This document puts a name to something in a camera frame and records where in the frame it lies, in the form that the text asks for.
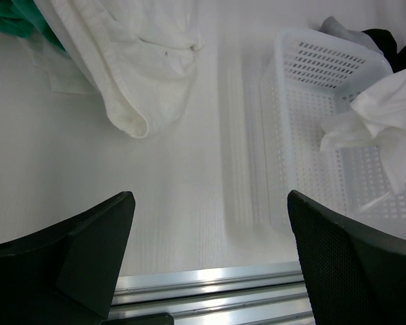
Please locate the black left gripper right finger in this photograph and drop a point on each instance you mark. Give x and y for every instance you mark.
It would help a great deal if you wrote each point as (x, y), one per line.
(353, 273)

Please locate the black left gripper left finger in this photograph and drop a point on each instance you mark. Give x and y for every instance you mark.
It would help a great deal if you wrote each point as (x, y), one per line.
(67, 272)

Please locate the white tank top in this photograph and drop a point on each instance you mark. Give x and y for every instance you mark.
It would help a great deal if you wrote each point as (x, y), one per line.
(140, 56)
(377, 118)

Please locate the black tank top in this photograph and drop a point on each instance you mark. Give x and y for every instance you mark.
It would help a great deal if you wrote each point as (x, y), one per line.
(388, 46)

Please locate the grey tank top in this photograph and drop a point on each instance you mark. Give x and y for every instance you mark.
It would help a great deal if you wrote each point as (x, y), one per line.
(331, 26)

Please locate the green tank top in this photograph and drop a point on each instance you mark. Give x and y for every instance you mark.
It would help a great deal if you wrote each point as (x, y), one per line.
(22, 18)

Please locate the aluminium front frame rail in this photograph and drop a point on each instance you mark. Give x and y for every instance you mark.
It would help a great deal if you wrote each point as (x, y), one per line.
(256, 294)

